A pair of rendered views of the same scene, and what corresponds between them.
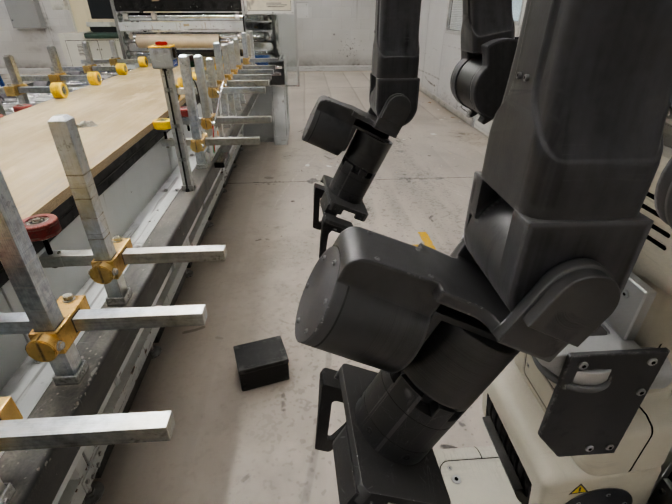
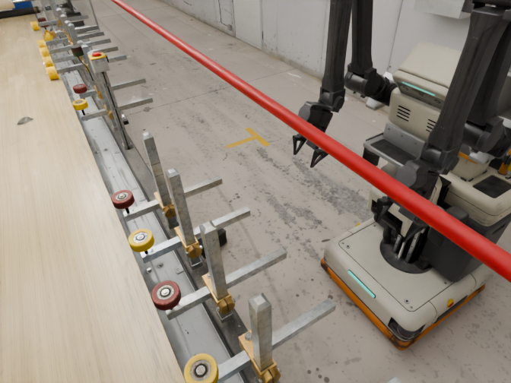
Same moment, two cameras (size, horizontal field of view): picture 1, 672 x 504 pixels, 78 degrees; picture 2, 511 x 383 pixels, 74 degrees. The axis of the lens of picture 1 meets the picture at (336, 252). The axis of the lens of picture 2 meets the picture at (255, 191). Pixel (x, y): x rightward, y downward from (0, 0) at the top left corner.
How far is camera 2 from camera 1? 80 cm
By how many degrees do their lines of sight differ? 22
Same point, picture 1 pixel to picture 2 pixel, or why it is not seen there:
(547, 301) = (449, 164)
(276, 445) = not seen: hidden behind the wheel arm
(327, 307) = (416, 178)
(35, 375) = (156, 276)
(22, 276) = (187, 219)
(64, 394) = (201, 270)
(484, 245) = (431, 156)
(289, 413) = (239, 258)
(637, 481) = not seen: hidden behind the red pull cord
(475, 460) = (350, 235)
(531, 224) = (447, 153)
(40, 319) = (191, 238)
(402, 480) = not seen: hidden behind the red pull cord
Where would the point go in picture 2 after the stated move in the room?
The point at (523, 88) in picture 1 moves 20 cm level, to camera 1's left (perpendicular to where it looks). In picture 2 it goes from (442, 129) to (379, 153)
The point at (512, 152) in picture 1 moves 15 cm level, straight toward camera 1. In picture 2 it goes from (439, 140) to (473, 176)
